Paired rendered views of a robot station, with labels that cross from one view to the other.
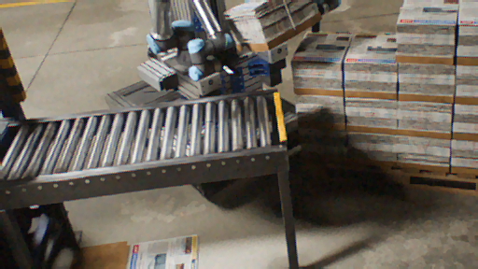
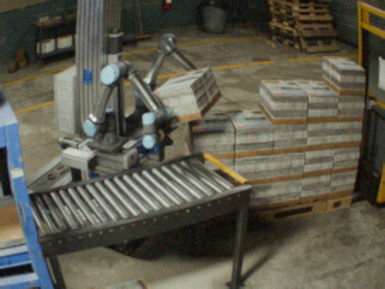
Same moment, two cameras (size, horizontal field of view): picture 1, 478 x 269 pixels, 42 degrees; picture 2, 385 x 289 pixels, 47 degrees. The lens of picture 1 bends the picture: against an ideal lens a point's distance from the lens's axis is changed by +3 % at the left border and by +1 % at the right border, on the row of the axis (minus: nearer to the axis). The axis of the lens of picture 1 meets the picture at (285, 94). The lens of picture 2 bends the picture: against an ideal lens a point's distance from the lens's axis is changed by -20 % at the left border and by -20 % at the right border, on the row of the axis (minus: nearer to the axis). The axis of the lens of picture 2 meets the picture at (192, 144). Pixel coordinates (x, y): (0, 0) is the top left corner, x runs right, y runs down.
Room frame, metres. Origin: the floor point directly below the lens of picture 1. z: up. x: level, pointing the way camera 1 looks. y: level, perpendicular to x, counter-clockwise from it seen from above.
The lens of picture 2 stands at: (-0.03, 1.58, 2.25)
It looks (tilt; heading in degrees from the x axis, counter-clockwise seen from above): 24 degrees down; 331
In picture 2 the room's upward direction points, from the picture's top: straight up
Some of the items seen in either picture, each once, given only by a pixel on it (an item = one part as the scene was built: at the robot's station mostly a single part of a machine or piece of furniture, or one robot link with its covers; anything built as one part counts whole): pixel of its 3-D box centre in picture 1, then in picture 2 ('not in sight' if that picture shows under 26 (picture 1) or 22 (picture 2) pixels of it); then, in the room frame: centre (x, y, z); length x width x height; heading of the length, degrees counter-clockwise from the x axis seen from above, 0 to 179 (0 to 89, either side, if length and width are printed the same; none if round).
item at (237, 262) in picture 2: (288, 225); (239, 249); (2.17, 0.05, 0.34); 0.06 x 0.06 x 0.68; 2
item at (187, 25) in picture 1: (183, 33); (106, 118); (3.09, 0.53, 0.98); 0.13 x 0.12 x 0.14; 121
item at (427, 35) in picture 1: (428, 28); (283, 101); (2.90, -0.79, 0.95); 0.38 x 0.29 x 0.23; 161
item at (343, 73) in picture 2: not in sight; (340, 133); (2.71, -1.35, 0.65); 0.39 x 0.30 x 1.29; 161
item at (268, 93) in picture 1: (149, 116); (106, 185); (2.65, 0.70, 0.74); 1.34 x 0.05 x 0.12; 92
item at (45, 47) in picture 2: not in sight; (76, 30); (9.08, -0.84, 0.55); 1.80 x 0.70 x 1.09; 92
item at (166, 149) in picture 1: (168, 134); (142, 194); (2.41, 0.57, 0.77); 0.47 x 0.05 x 0.05; 2
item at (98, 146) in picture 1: (99, 144); (92, 205); (2.39, 0.90, 0.77); 0.47 x 0.05 x 0.05; 2
